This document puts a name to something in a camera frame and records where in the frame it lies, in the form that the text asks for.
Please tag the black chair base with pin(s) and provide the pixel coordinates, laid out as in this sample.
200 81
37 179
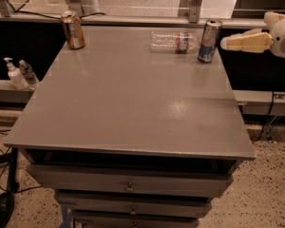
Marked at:
7 198

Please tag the grey drawer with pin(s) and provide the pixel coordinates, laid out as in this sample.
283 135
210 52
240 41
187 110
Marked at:
130 181
136 221
135 205

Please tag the Red Bull can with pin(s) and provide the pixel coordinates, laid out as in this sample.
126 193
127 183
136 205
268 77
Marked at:
209 40

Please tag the white pump dispenser bottle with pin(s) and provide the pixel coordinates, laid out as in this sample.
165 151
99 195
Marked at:
16 75

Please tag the middle grey drawer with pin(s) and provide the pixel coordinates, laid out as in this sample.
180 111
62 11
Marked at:
135 205

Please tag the grey drawer cabinet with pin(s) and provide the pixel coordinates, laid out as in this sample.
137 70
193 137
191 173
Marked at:
116 104

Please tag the bottom grey drawer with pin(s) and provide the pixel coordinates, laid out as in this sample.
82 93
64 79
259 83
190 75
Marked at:
136 221

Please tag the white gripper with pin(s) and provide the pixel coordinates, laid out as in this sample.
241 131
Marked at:
283 38

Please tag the clear plastic water bottle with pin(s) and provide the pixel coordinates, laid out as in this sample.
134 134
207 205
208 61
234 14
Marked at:
181 42

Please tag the grey metal frame rail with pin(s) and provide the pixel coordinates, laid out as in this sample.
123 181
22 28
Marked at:
42 11

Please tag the top grey drawer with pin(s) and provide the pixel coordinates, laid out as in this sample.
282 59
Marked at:
130 181

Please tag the brown soda can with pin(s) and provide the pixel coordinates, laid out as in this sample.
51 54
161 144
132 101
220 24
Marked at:
73 30

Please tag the small clear bottle on shelf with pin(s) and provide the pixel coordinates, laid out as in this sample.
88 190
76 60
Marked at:
28 73

